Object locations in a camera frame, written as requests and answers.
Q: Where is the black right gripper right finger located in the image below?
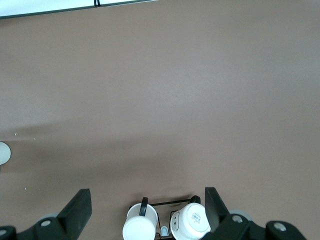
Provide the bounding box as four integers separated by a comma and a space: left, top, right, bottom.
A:
199, 186, 308, 240

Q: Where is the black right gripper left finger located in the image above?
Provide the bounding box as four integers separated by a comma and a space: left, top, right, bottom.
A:
0, 188, 93, 240

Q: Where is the white mug black handle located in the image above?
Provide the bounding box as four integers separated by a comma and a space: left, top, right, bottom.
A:
0, 141, 12, 166
122, 196, 159, 240

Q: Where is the white mug with face print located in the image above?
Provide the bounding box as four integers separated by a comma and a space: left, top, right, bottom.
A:
169, 195, 213, 240

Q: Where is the black wire mug rack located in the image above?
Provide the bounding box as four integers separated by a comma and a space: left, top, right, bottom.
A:
147, 198, 198, 240

